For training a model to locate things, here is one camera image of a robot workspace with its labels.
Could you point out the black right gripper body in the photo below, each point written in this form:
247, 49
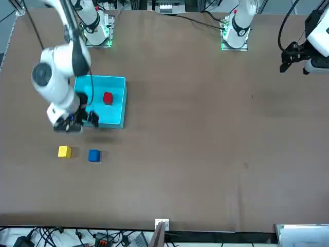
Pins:
82, 103

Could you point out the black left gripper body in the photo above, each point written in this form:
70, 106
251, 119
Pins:
305, 52

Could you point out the red block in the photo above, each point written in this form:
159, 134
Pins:
108, 98

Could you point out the yellow block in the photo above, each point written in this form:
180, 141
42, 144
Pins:
64, 151

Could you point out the blue block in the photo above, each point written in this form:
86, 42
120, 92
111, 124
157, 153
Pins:
94, 156

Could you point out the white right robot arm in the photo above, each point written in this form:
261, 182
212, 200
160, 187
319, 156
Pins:
59, 87

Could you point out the cyan plastic box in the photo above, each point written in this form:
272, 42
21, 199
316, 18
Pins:
113, 115

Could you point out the black orange power strip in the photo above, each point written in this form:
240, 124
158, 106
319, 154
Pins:
101, 242

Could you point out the white electrical device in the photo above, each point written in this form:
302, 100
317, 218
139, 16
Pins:
165, 9

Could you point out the ridged power brick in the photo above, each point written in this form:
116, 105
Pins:
140, 240

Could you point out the black power adapter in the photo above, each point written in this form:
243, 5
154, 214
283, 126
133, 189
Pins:
22, 242

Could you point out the grey metal plate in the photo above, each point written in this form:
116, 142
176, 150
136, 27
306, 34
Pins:
303, 235

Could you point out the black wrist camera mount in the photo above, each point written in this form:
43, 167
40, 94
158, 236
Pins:
66, 127

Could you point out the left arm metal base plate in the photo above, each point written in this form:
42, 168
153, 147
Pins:
242, 48

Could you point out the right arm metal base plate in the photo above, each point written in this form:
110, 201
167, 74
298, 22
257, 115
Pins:
105, 45

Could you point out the white post bracket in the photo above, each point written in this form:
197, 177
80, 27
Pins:
165, 223

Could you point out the metal frame post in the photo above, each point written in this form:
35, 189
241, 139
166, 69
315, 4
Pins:
158, 236

